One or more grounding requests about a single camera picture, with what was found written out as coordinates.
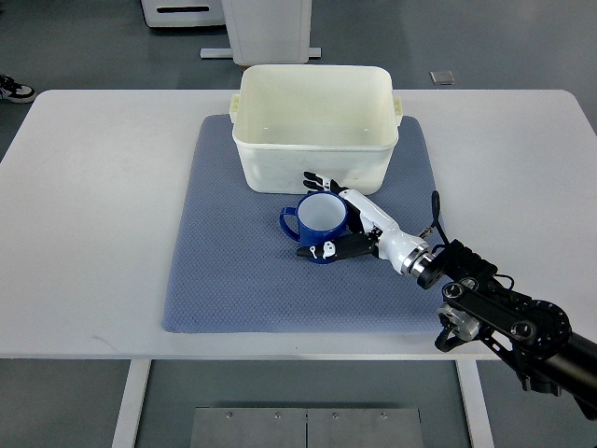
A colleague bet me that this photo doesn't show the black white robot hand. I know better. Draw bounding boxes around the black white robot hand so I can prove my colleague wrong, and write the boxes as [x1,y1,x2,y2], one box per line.
[297,172,433,277]

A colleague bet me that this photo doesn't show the blue enamel mug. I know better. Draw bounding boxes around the blue enamel mug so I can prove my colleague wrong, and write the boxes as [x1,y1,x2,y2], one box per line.
[279,191,348,264]

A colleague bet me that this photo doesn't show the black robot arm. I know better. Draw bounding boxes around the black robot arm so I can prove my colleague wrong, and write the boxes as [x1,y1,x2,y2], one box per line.
[417,238,596,420]

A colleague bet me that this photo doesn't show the white plastic box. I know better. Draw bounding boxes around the white plastic box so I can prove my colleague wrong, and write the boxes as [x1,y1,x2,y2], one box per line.
[229,64,403,194]

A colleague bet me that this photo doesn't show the blue textured mat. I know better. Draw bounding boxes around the blue textured mat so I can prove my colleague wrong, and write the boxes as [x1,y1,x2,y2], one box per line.
[162,115,442,333]

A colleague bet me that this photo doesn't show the small grey floor plate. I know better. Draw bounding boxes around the small grey floor plate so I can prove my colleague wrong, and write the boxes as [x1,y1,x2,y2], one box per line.
[429,70,456,86]

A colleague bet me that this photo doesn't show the white right table leg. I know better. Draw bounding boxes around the white right table leg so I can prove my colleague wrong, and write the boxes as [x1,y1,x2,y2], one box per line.
[455,360,494,448]

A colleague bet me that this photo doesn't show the white table leg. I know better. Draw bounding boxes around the white table leg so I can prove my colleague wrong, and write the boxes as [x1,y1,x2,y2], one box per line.
[111,359,152,448]
[455,360,494,448]

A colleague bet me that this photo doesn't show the white left table leg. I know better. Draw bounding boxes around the white left table leg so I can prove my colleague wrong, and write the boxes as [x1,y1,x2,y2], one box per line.
[111,359,152,448]

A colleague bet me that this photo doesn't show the white cabinet with slot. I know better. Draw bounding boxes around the white cabinet with slot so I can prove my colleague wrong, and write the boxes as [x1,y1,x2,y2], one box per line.
[141,0,225,28]

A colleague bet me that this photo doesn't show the black white sneaker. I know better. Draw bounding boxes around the black white sneaker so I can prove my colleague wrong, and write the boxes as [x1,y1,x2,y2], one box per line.
[0,74,36,104]

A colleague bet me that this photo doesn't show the white pedestal base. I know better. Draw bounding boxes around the white pedestal base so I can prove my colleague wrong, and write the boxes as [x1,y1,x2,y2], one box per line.
[200,0,322,66]

